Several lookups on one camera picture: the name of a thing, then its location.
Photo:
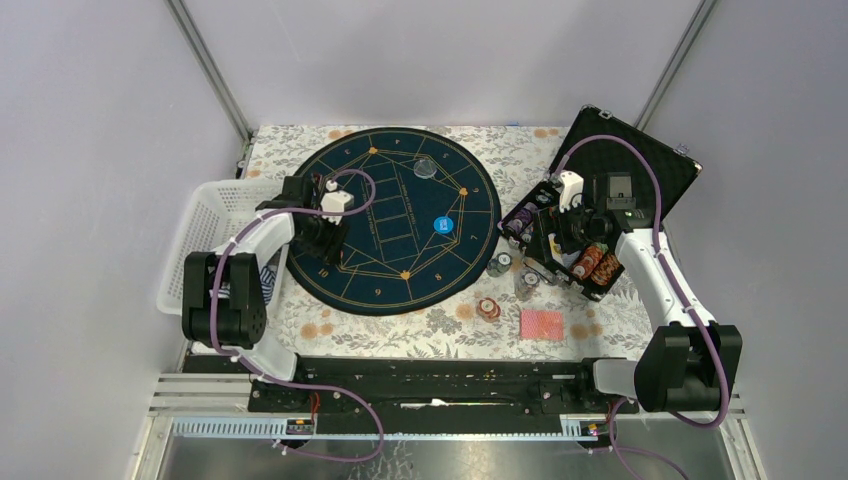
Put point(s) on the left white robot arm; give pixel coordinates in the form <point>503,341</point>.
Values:
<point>224,304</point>

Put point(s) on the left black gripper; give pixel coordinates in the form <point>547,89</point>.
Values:
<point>329,249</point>

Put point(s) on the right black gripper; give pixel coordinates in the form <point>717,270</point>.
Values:
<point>549,221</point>

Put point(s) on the red card deck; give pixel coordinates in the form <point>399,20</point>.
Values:
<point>541,325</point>

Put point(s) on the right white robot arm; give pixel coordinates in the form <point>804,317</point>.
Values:
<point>691,361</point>

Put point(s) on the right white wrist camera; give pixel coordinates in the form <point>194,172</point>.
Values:
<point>572,190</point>

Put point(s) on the white plastic basket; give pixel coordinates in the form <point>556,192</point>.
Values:
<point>216,212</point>

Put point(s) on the floral tablecloth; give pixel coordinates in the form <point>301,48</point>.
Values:
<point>516,157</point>

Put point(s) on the striped blue white cloth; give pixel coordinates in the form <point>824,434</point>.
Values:
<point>267,276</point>

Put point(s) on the blue ten chip stack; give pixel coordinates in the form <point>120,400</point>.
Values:
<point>527,281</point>

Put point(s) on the clear plastic disc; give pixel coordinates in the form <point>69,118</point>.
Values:
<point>425,168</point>

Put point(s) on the blue dealer button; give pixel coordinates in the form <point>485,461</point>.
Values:
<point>443,225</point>

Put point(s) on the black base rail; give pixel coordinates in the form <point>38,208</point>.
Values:
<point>346,395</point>

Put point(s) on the purple chip row in case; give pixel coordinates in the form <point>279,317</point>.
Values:
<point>520,225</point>

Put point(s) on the red chip row in case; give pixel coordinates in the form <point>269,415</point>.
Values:
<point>597,265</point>

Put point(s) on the red five chip stack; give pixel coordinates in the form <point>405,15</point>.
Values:
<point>488,310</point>

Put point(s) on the black chip carrying case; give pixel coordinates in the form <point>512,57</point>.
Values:
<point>598,143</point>

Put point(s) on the round dark blue poker mat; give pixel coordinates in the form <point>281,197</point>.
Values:
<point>393,261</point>

